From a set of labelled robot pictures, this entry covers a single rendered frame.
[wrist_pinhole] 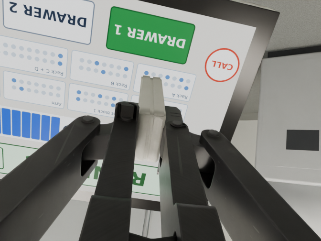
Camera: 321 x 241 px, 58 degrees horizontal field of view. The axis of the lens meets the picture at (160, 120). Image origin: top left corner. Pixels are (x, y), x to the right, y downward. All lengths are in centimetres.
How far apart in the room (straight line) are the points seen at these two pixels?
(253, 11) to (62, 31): 21
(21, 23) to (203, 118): 24
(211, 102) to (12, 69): 24
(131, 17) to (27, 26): 11
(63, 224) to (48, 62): 102
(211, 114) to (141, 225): 136
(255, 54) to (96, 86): 19
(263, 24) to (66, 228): 115
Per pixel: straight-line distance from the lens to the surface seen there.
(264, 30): 36
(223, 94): 37
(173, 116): 17
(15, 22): 36
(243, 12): 35
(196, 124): 38
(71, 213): 134
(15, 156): 44
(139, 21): 33
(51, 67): 36
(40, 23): 35
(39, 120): 39
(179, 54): 34
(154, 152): 16
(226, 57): 35
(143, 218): 169
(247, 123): 409
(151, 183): 43
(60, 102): 37
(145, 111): 15
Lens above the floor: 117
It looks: 13 degrees down
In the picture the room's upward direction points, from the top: 172 degrees counter-clockwise
